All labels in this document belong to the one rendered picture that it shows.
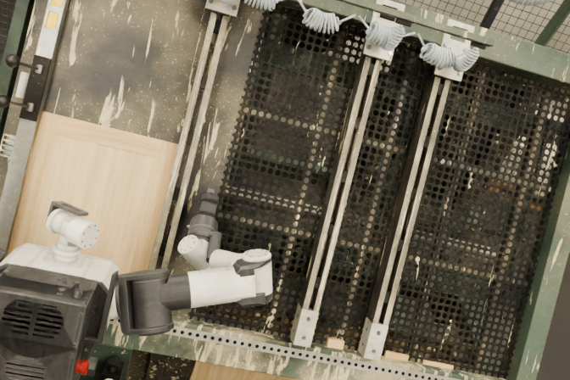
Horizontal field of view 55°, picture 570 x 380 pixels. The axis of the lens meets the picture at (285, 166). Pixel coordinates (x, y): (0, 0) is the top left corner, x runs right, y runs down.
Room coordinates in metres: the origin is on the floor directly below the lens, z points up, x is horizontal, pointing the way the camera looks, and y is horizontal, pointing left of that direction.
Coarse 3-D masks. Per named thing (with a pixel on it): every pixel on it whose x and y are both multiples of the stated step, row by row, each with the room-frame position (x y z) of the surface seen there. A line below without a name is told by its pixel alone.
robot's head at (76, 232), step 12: (60, 216) 0.95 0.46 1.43; (72, 216) 0.96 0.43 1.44; (48, 228) 0.93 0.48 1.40; (60, 228) 0.92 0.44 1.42; (72, 228) 0.92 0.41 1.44; (84, 228) 0.92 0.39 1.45; (96, 228) 0.95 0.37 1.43; (60, 240) 0.92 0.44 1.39; (72, 240) 0.90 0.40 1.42; (84, 240) 0.91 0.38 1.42; (96, 240) 0.95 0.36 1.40; (60, 252) 0.89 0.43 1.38; (72, 252) 0.91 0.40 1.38
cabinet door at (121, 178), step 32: (64, 128) 1.41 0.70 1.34; (96, 128) 1.44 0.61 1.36; (32, 160) 1.33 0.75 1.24; (64, 160) 1.36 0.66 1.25; (96, 160) 1.39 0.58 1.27; (128, 160) 1.42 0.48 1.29; (160, 160) 1.45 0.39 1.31; (32, 192) 1.28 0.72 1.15; (64, 192) 1.32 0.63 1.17; (96, 192) 1.35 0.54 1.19; (128, 192) 1.38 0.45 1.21; (160, 192) 1.41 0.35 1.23; (32, 224) 1.23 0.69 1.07; (128, 224) 1.33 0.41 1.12; (96, 256) 1.25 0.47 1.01; (128, 256) 1.28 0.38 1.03
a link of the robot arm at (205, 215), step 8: (208, 192) 1.38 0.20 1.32; (200, 200) 1.37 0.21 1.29; (208, 200) 1.36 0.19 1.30; (216, 200) 1.37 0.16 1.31; (200, 208) 1.33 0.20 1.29; (208, 208) 1.33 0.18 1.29; (200, 216) 1.30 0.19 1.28; (208, 216) 1.30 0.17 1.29; (192, 224) 1.28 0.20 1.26; (200, 224) 1.27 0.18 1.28; (208, 224) 1.28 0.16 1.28; (216, 224) 1.31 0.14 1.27
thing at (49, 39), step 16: (48, 0) 1.56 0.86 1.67; (64, 0) 1.57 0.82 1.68; (64, 16) 1.58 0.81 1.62; (48, 32) 1.51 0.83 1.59; (48, 48) 1.49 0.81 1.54; (48, 80) 1.46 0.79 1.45; (32, 128) 1.36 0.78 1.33; (16, 144) 1.32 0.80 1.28; (32, 144) 1.35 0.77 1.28; (16, 160) 1.30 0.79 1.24; (16, 176) 1.27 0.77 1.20; (16, 192) 1.25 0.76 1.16; (0, 208) 1.21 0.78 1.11; (16, 208) 1.23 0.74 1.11; (0, 224) 1.19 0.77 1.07; (0, 240) 1.17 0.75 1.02
